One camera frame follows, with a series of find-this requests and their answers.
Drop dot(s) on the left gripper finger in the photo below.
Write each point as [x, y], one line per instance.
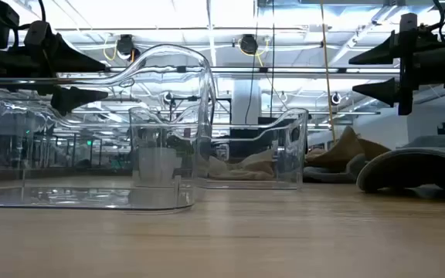
[73, 98]
[72, 60]

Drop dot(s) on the light beige baseball cap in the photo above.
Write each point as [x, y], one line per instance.
[253, 164]

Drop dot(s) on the clear plastic bin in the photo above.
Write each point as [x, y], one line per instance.
[284, 154]
[91, 197]

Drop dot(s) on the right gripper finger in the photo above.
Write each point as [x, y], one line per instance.
[384, 52]
[384, 92]

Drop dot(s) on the tan baseball cap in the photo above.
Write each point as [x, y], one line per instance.
[342, 150]

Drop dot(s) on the white building column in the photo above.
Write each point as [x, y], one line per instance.
[245, 102]

